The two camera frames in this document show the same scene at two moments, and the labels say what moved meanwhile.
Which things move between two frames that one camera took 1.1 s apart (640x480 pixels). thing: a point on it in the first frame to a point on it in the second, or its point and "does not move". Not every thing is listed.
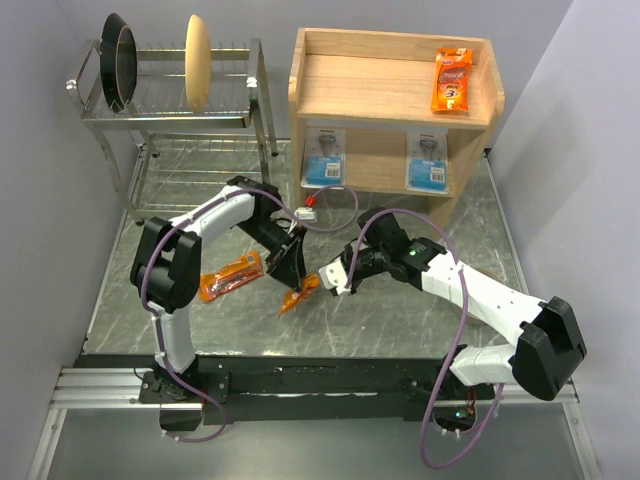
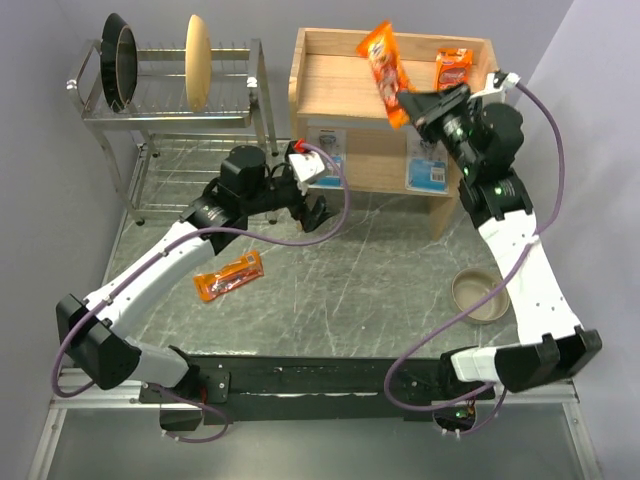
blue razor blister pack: x=325 y=158 does not move
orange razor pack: x=234 y=275 does not move
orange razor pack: x=292 y=298 to x=388 y=73
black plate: x=118 y=62 does not move
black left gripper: x=289 y=267 to x=310 y=217
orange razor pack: x=451 y=79 does not move
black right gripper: x=354 y=285 to x=422 y=105
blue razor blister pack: x=427 y=162 does not move
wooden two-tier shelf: x=390 y=113 does not move
